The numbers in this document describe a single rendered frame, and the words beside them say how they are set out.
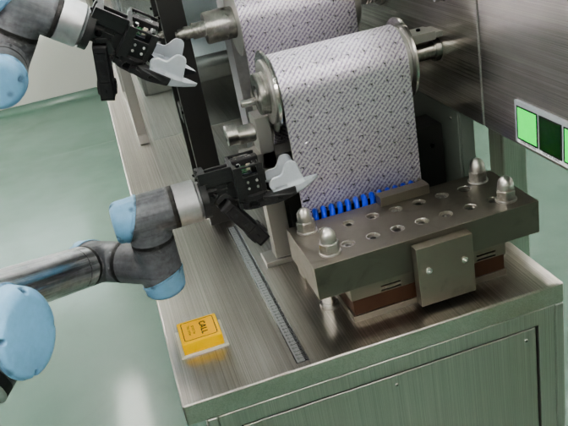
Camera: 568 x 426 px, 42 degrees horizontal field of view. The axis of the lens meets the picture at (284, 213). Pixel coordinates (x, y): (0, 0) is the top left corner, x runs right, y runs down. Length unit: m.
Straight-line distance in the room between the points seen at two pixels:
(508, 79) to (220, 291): 0.65
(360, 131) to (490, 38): 0.27
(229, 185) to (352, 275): 0.27
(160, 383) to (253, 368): 1.59
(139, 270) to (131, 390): 1.51
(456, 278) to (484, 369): 0.18
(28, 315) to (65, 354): 2.15
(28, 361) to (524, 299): 0.78
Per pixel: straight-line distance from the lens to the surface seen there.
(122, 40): 1.30
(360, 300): 1.24
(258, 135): 1.35
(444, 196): 1.35
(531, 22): 1.14
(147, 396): 2.74
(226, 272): 1.48
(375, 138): 1.35
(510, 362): 1.36
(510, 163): 1.67
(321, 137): 1.31
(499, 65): 1.24
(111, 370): 2.93
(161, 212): 1.25
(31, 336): 0.99
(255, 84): 1.30
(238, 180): 1.26
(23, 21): 1.28
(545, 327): 1.36
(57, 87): 6.92
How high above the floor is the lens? 1.62
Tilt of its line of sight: 26 degrees down
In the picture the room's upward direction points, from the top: 11 degrees counter-clockwise
